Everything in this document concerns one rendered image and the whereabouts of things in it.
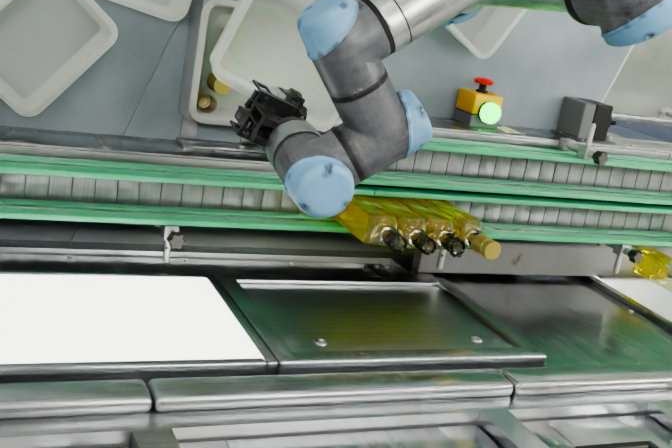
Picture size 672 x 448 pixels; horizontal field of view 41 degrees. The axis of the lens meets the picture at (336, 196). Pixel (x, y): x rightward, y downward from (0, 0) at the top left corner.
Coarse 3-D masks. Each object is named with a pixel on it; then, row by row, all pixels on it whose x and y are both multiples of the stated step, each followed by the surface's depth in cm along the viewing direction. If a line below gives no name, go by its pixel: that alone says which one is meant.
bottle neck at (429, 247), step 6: (414, 234) 156; (420, 234) 155; (426, 234) 155; (414, 240) 155; (420, 240) 154; (426, 240) 153; (432, 240) 153; (420, 246) 153; (426, 246) 156; (432, 246) 154; (426, 252) 153; (432, 252) 154
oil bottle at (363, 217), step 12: (348, 204) 163; (360, 204) 161; (372, 204) 162; (336, 216) 167; (348, 216) 163; (360, 216) 158; (372, 216) 155; (384, 216) 156; (348, 228) 162; (360, 228) 158; (372, 228) 155; (396, 228) 156; (372, 240) 155
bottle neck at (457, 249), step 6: (444, 234) 158; (450, 234) 158; (438, 240) 159; (444, 240) 157; (450, 240) 156; (456, 240) 155; (462, 240) 156; (444, 246) 157; (450, 246) 155; (456, 246) 158; (462, 246) 156; (450, 252) 156; (456, 252) 156; (462, 252) 156
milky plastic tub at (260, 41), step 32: (256, 0) 138; (288, 0) 138; (224, 32) 136; (256, 32) 140; (288, 32) 142; (224, 64) 139; (256, 64) 141; (288, 64) 143; (320, 96) 146; (320, 128) 140
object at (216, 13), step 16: (224, 0) 157; (208, 16) 157; (224, 16) 166; (208, 32) 165; (208, 48) 166; (208, 64) 167; (192, 80) 160; (192, 96) 160; (224, 96) 170; (240, 96) 171; (192, 112) 161; (224, 112) 168
